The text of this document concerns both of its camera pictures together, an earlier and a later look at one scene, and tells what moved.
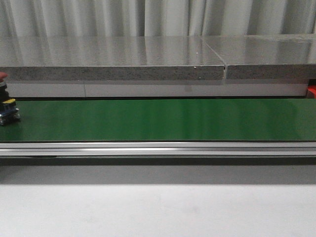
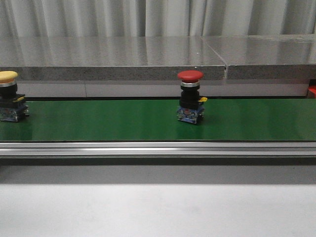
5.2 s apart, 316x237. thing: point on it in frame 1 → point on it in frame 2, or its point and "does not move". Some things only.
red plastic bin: (311, 92) does not move
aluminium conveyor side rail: (157, 148) does not move
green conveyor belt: (254, 120) does not move
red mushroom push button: (9, 112) → (191, 109)
